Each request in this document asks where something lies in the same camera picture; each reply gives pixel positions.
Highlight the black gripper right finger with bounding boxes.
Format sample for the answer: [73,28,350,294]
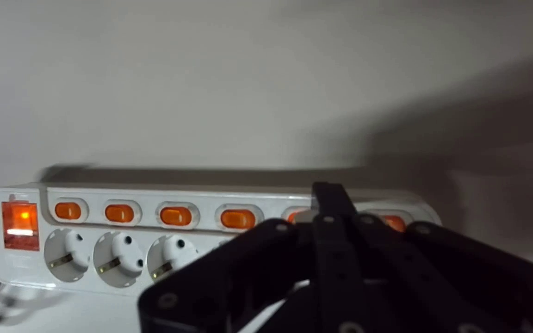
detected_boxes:
[334,181,533,333]

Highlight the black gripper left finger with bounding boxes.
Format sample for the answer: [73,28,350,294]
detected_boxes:
[136,180,338,333]

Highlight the white power strip orange switches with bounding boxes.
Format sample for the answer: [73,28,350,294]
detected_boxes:
[0,181,443,298]

